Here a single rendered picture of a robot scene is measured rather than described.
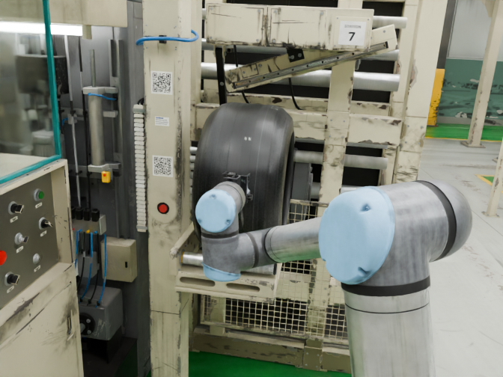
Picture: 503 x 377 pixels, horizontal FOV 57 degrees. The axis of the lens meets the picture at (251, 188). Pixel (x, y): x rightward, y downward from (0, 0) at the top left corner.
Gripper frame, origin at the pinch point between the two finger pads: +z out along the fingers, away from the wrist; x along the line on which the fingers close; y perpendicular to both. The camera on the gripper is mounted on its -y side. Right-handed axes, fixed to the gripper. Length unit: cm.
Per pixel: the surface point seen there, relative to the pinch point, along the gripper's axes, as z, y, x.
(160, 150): 19.3, 7.5, 33.1
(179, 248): 15.1, -26.1, 23.7
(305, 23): 40, 55, -12
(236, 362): 88, -113, 12
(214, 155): 3.7, 9.7, 10.0
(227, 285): 17.6, -38.6, 5.9
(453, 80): 973, 90, -289
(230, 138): 7.1, 15.1, 6.1
